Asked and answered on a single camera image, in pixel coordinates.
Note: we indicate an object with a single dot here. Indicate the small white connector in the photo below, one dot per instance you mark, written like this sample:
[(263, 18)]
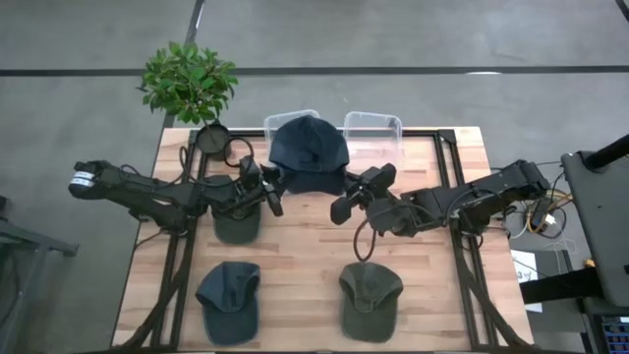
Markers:
[(549, 219)]

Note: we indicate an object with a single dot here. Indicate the small display screen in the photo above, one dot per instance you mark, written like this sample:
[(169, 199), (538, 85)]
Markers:
[(616, 336)]

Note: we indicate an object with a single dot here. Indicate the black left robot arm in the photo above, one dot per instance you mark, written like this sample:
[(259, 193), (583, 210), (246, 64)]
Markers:
[(137, 194)]

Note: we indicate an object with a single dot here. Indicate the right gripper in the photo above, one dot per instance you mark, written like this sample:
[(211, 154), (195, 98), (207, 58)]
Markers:
[(378, 179)]

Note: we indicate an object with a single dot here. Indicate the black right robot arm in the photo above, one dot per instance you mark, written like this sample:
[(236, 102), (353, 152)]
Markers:
[(467, 201)]

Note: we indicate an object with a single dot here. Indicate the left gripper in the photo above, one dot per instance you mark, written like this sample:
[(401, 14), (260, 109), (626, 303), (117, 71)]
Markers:
[(245, 196)]

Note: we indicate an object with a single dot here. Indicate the dark green baseball cap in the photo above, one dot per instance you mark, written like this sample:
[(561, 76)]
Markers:
[(238, 228), (371, 305)]

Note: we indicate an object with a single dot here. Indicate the dark blue baseball cap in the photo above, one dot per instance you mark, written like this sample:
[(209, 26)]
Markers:
[(309, 147), (228, 305)]

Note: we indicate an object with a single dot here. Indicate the large grey flat panel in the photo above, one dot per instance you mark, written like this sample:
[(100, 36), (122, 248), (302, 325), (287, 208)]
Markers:
[(599, 221)]

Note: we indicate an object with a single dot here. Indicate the black round pole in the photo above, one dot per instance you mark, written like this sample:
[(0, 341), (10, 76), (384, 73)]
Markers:
[(607, 153)]

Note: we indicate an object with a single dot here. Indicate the grey metal side table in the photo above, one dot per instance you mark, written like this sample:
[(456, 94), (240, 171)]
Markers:
[(29, 241)]

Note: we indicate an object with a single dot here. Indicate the white printed paper sheet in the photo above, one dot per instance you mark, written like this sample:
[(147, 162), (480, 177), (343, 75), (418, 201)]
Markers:
[(528, 290)]

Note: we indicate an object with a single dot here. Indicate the black flat bar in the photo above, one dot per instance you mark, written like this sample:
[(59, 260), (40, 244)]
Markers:
[(560, 287)]

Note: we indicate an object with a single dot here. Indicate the clear plastic storage bin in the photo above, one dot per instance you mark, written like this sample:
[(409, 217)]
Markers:
[(373, 133), (272, 123)]

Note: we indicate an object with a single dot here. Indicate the green plant in black pot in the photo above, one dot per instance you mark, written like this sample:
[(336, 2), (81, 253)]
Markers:
[(187, 83)]

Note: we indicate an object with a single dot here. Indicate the small orange connector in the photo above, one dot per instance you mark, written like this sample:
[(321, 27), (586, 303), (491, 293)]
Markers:
[(588, 264)]

